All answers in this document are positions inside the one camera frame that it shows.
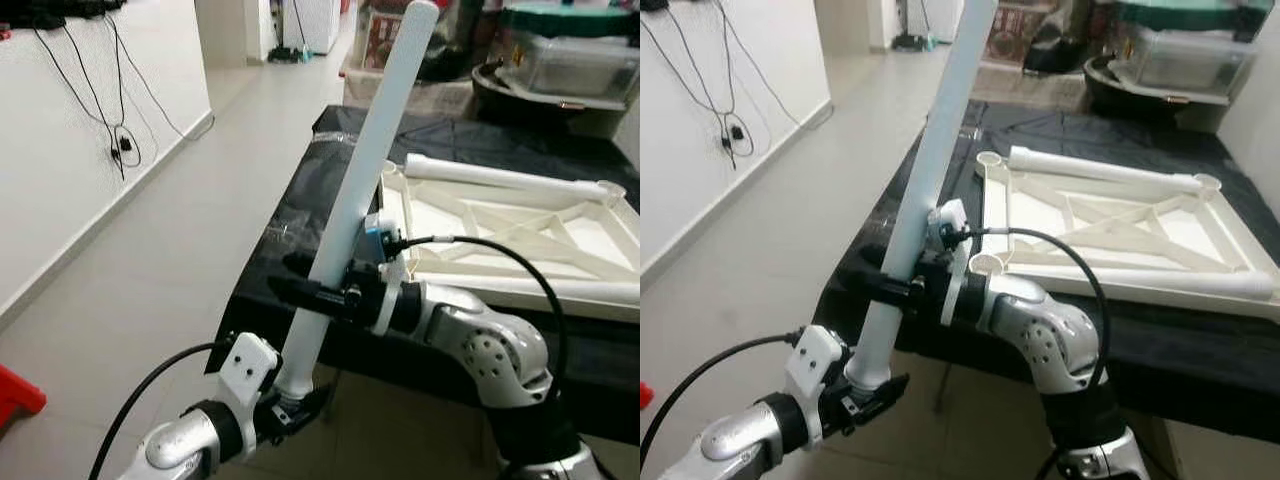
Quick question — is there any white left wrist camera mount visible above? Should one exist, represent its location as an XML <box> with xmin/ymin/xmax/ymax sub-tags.
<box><xmin>215</xmin><ymin>333</ymin><xmax>281</xmax><ymax>413</ymax></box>
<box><xmin>783</xmin><ymin>325</ymin><xmax>849</xmax><ymax>446</ymax></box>

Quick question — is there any black head mop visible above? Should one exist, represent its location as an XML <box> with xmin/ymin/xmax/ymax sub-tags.
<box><xmin>890</xmin><ymin>0</ymin><xmax>936</xmax><ymax>53</ymax></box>
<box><xmin>265</xmin><ymin>0</ymin><xmax>313</xmax><ymax>64</ymax></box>

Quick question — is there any black round bowl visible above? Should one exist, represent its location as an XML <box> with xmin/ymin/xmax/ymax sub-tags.
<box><xmin>472</xmin><ymin>60</ymin><xmax>641</xmax><ymax>126</ymax></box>
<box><xmin>1083</xmin><ymin>55</ymin><xmax>1236</xmax><ymax>131</ymax></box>

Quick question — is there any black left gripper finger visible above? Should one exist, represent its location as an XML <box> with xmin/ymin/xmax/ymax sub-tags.
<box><xmin>298</xmin><ymin>382</ymin><xmax>339</xmax><ymax>423</ymax></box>
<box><xmin>870</xmin><ymin>372</ymin><xmax>913</xmax><ymax>413</ymax></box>

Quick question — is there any black tablecloth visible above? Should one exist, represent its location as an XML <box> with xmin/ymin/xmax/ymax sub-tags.
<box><xmin>220</xmin><ymin>105</ymin><xmax>641</xmax><ymax>446</ymax></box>
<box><xmin>812</xmin><ymin>100</ymin><xmax>1280</xmax><ymax>446</ymax></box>

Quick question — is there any beige patterned box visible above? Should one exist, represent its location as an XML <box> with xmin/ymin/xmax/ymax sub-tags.
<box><xmin>972</xmin><ymin>60</ymin><xmax>1091</xmax><ymax>111</ymax></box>
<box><xmin>340</xmin><ymin>65</ymin><xmax>476</xmax><ymax>119</ymax></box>

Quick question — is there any white plastic children table top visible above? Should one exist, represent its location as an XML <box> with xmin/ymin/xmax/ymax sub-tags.
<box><xmin>378</xmin><ymin>155</ymin><xmax>641</xmax><ymax>323</ymax></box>
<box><xmin>972</xmin><ymin>150</ymin><xmax>1280</xmax><ymax>323</ymax></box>

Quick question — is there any clear plastic storage box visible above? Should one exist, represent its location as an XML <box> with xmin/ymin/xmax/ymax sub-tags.
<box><xmin>500</xmin><ymin>35</ymin><xmax>641</xmax><ymax>101</ymax></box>
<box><xmin>1125</xmin><ymin>25</ymin><xmax>1261</xmax><ymax>96</ymax></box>

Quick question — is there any black wall cable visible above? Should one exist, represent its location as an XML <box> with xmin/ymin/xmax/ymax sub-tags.
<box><xmin>660</xmin><ymin>0</ymin><xmax>831</xmax><ymax>171</ymax></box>
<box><xmin>30</xmin><ymin>20</ymin><xmax>216</xmax><ymax>181</ymax></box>

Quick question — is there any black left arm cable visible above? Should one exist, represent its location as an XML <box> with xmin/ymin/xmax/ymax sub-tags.
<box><xmin>640</xmin><ymin>330</ymin><xmax>801</xmax><ymax>471</ymax></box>
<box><xmin>90</xmin><ymin>342</ymin><xmax>231</xmax><ymax>480</ymax></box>

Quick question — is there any green round lid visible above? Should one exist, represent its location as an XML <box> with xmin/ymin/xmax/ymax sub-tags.
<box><xmin>1115</xmin><ymin>0</ymin><xmax>1271</xmax><ymax>33</ymax></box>
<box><xmin>500</xmin><ymin>0</ymin><xmax>641</xmax><ymax>41</ymax></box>

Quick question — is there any white appliance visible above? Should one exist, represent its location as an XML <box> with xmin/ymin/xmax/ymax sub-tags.
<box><xmin>905</xmin><ymin>0</ymin><xmax>966</xmax><ymax>41</ymax></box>
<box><xmin>272</xmin><ymin>0</ymin><xmax>346</xmax><ymax>56</ymax></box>

